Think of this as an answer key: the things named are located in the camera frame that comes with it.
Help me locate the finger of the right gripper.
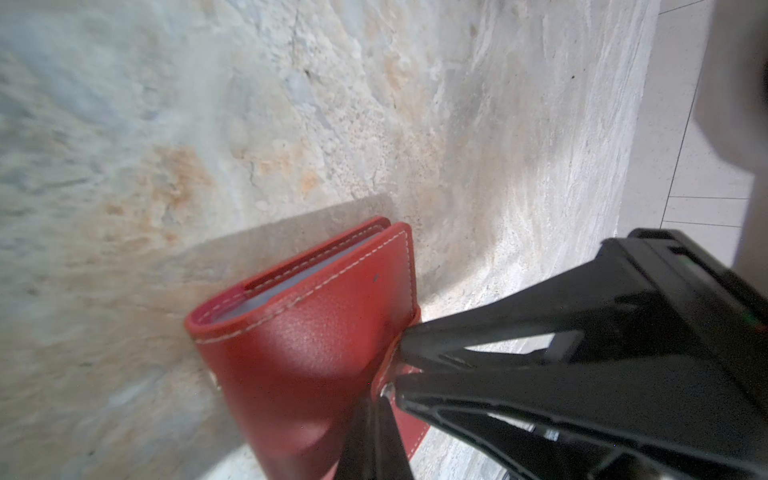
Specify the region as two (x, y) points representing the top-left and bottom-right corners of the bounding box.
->
(395, 359), (767, 479)

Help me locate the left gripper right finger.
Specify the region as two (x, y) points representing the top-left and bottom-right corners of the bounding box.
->
(374, 398), (414, 480)

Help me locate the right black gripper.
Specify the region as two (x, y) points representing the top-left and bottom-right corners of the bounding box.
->
(400, 228), (767, 412)

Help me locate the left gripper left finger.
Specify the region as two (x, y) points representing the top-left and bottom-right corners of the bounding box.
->
(334, 398), (376, 480)

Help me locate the red card holder wallet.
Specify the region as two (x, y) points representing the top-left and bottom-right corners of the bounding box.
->
(184, 217), (421, 479)

